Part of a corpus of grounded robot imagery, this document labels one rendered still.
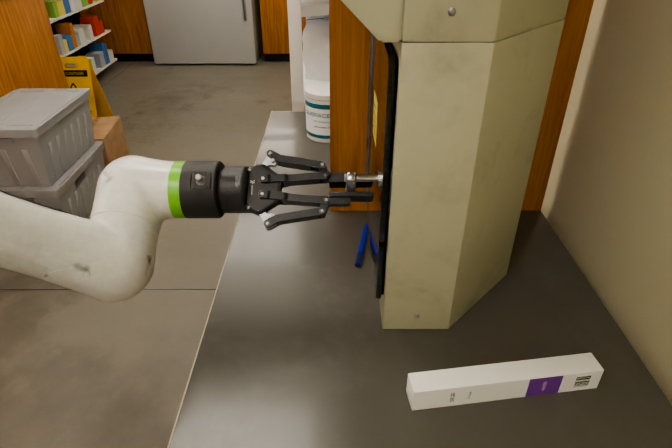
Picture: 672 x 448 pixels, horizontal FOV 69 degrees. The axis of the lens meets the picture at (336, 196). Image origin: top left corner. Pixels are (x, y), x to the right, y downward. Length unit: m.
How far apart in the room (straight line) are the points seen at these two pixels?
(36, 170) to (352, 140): 2.04
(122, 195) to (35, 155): 2.01
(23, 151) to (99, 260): 2.08
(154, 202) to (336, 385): 0.39
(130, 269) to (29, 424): 1.46
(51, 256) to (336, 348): 0.43
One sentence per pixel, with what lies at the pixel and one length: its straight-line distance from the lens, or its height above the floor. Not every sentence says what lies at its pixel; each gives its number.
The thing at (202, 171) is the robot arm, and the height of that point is 1.20.
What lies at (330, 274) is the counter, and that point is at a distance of 0.95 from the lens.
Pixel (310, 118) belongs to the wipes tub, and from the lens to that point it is 1.46.
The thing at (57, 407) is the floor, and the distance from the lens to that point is 2.16.
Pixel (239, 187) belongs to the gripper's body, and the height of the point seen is 1.18.
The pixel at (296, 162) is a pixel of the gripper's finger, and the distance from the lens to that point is 0.79.
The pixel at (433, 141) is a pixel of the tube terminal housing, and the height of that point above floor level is 1.28.
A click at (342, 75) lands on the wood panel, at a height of 1.26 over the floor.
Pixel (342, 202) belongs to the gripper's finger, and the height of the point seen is 1.15.
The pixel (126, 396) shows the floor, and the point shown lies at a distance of 2.09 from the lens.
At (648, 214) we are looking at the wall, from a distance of 0.95.
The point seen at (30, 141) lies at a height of 0.59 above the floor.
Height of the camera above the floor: 1.55
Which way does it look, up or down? 31 degrees down
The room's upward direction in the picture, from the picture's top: straight up
